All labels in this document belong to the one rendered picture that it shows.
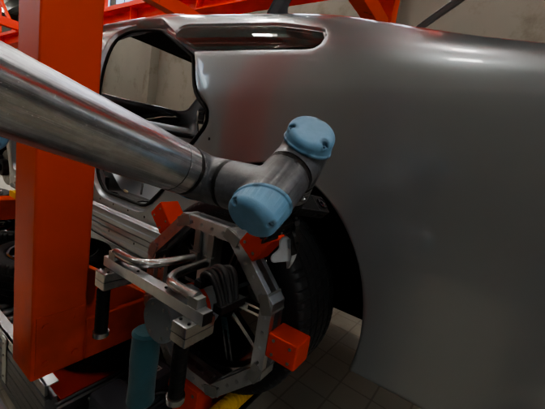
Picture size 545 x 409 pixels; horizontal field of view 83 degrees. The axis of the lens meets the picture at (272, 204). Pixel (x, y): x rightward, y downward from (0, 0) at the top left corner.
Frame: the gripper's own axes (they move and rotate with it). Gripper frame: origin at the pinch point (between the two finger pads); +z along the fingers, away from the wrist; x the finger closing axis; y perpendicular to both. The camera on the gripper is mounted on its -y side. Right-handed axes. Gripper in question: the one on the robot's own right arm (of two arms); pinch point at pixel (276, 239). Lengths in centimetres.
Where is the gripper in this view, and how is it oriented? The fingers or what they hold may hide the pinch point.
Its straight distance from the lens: 74.2
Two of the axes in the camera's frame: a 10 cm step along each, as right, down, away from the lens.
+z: -1.9, 5.6, 8.0
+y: -8.9, 2.4, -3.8
